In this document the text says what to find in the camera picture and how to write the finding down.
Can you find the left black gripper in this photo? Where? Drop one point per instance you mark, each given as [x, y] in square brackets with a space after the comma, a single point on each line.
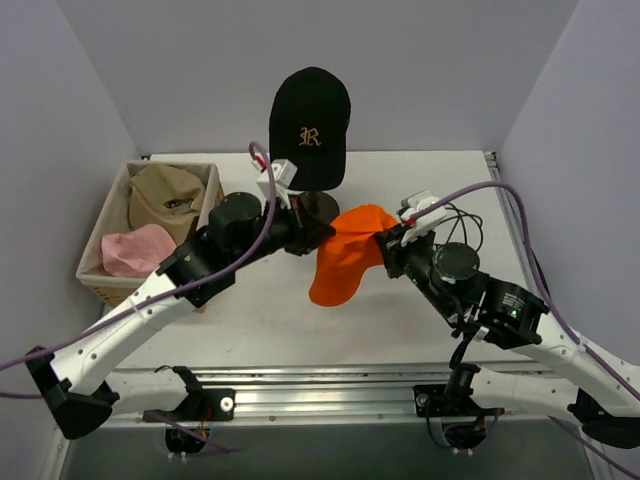
[304, 232]

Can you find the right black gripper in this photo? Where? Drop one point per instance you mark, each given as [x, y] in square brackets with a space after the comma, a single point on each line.
[392, 251]

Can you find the orange cap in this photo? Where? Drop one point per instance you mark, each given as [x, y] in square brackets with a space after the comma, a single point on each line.
[345, 257]

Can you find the black baseball cap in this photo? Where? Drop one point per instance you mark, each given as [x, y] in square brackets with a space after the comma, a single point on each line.
[308, 125]

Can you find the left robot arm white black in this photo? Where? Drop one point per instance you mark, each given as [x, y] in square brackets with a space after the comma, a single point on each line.
[80, 384]

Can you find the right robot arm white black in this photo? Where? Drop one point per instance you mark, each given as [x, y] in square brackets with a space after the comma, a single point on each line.
[589, 387]

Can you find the dark wooden mannequin stand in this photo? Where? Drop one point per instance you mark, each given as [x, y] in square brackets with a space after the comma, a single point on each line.
[319, 205]

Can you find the beige cap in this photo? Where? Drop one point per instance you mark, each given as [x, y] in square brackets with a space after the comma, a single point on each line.
[167, 196]

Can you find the pink cap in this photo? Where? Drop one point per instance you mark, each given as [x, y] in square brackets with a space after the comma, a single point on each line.
[136, 254]

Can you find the wicker basket with liner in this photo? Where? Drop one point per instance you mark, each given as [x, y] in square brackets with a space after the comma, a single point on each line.
[114, 218]

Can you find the aluminium rail frame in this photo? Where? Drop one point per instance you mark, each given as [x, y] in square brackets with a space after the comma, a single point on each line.
[321, 394]

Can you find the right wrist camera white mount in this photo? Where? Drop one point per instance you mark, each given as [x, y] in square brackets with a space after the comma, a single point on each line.
[419, 216]

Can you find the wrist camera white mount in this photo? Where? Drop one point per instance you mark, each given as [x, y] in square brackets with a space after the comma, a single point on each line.
[283, 172]
[419, 216]

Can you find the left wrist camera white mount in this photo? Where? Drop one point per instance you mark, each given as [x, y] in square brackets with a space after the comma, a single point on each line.
[283, 172]

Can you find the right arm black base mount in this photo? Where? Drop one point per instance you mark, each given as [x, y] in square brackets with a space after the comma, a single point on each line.
[452, 398]

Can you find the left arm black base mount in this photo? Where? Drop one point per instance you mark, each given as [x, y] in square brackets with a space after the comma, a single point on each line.
[200, 403]

